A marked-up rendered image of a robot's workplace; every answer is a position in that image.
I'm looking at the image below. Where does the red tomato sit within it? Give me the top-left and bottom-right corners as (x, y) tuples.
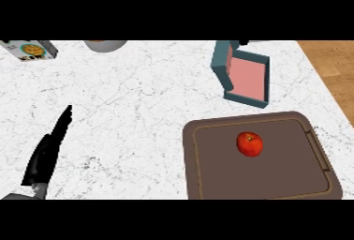
(236, 131), (266, 158)

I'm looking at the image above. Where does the teal box with pink inside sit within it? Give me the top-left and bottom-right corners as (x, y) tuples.
(209, 40), (271, 110)

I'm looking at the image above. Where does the brown tray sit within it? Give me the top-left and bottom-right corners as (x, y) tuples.
(181, 111), (344, 201)

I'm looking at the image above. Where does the white cereal box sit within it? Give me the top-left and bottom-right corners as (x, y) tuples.
(0, 39), (59, 63)

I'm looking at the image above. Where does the grey round pot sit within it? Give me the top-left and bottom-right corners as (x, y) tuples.
(83, 39), (128, 53)

